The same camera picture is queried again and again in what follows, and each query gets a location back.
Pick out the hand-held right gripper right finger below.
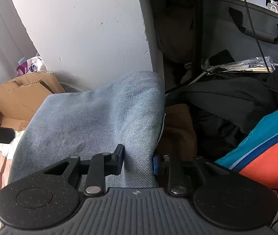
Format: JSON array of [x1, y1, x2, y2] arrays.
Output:
[[152, 153, 227, 197]]

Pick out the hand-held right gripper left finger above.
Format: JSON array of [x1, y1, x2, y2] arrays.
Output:
[[42, 144, 125, 197]]

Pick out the light blue jeans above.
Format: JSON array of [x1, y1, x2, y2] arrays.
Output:
[[8, 70, 166, 191]]

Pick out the flattened cardboard sheet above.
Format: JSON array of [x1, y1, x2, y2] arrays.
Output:
[[0, 71, 66, 131]]

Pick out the brown folded garment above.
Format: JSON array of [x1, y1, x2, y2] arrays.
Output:
[[157, 103, 198, 162]]

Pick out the white purple detergent bag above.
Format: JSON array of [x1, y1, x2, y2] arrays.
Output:
[[15, 56, 48, 76]]

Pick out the dark grey garment pile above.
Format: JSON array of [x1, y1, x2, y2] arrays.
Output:
[[168, 77, 278, 157]]

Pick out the teal printed blanket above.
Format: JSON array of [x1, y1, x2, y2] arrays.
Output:
[[215, 103, 278, 228]]

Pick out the black flat box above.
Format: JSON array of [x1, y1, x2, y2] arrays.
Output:
[[206, 49, 235, 66]]

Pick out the clear plastic packet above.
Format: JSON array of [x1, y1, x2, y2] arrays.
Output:
[[201, 56, 276, 73]]

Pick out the white cable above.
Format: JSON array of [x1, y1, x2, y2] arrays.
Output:
[[180, 71, 213, 84]]

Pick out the grey storage box black handle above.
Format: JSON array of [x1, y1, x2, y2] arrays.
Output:
[[203, 0, 278, 61]]

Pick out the black cable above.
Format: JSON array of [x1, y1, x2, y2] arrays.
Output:
[[243, 0, 278, 103]]

